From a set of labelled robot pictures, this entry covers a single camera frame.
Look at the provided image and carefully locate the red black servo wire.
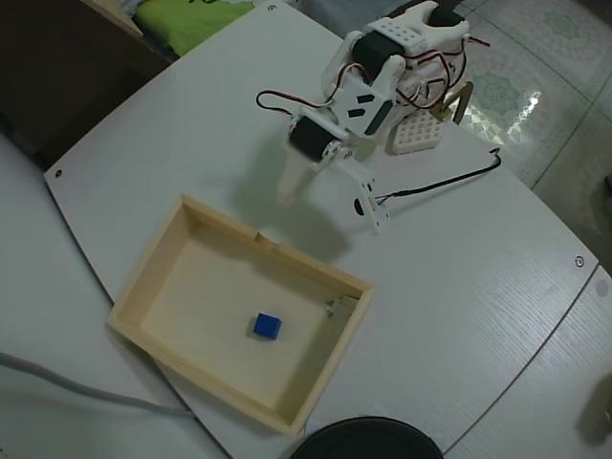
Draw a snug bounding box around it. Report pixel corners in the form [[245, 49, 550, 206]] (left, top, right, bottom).
[[255, 89, 336, 116]]

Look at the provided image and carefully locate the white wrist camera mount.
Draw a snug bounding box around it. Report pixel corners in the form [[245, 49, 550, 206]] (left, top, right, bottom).
[[334, 160, 392, 236]]

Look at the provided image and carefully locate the small metal box hinge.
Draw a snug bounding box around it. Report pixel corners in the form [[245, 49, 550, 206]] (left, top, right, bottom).
[[324, 295, 358, 319]]

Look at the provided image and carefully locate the black round object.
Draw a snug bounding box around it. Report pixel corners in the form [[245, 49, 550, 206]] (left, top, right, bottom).
[[291, 415, 446, 459]]

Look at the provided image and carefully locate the dark brown furniture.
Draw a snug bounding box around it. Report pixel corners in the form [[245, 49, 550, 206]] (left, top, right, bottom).
[[0, 0, 179, 168]]

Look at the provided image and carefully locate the light wooden box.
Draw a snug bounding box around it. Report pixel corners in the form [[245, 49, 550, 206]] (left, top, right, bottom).
[[105, 193, 375, 437]]

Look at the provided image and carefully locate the green cloth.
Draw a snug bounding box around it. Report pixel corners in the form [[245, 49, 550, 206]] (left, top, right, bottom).
[[133, 0, 259, 56]]

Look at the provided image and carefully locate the black camera cable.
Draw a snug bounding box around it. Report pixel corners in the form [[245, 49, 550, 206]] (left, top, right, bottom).
[[382, 147, 502, 203]]

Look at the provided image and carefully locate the light wooden board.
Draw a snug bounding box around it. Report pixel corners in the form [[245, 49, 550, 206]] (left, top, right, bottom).
[[80, 0, 144, 39]]

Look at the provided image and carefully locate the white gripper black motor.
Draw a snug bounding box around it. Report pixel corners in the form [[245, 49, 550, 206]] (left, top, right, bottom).
[[279, 107, 356, 208]]

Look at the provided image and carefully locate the brass coloured table clamp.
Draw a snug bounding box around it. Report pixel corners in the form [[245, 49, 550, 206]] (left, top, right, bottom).
[[429, 80, 474, 126]]

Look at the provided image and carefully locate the white perforated base plate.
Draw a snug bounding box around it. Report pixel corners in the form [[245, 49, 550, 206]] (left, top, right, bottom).
[[385, 112, 444, 157]]

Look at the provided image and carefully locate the thick grey cable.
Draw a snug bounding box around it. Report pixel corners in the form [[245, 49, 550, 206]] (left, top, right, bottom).
[[0, 352, 197, 420]]

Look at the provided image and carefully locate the small blue cube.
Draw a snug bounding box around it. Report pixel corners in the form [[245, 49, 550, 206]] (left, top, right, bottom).
[[248, 313, 282, 341]]

